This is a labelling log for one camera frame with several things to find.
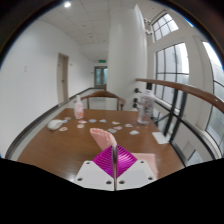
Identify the wooden handrail with black posts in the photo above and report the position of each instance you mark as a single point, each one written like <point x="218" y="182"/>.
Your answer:
<point x="186" y="90"/>

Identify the pink towel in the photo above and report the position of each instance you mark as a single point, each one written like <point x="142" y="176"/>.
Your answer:
<point x="101" y="136"/>

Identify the glass double door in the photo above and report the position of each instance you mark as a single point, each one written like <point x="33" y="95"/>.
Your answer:
<point x="100" y="76"/>

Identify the white computer mouse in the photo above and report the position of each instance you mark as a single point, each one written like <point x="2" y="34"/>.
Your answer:
<point x="55" y="124"/>

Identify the white paper sheet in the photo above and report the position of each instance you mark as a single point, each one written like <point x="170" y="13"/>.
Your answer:
<point x="160" y="137"/>

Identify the green exit sign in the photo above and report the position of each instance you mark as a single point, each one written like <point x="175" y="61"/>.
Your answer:
<point x="102" y="61"/>

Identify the beige side door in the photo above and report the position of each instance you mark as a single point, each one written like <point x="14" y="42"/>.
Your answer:
<point x="62" y="78"/>

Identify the small pale flat disc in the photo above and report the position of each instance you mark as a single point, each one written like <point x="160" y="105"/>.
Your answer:
<point x="92" y="120"/>
<point x="68" y="118"/>
<point x="82" y="122"/>
<point x="103" y="120"/>
<point x="115" y="123"/>
<point x="117" y="127"/>
<point x="63" y="128"/>
<point x="112" y="130"/>
<point x="128" y="125"/>
<point x="80" y="126"/>
<point x="134" y="132"/>

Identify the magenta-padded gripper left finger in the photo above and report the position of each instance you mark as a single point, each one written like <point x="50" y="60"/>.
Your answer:
<point x="87" y="173"/>

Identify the wooden chair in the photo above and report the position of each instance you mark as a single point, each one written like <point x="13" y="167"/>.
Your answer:
<point x="103" y="95"/>

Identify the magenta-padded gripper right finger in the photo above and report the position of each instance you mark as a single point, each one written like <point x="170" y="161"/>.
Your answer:
<point x="140" y="173"/>

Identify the round ceiling light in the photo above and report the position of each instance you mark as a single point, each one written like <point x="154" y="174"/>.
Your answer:
<point x="67" y="4"/>

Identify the clear plastic bottle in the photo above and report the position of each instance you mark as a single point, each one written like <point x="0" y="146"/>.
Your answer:
<point x="145" y="110"/>

